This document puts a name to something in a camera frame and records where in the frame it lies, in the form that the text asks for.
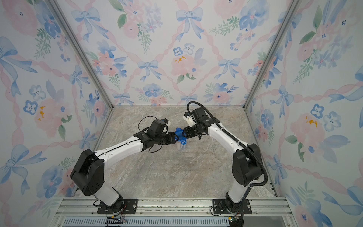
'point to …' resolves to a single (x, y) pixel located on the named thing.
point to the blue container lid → (181, 138)
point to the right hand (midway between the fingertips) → (187, 132)
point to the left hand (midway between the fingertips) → (178, 137)
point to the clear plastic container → (181, 147)
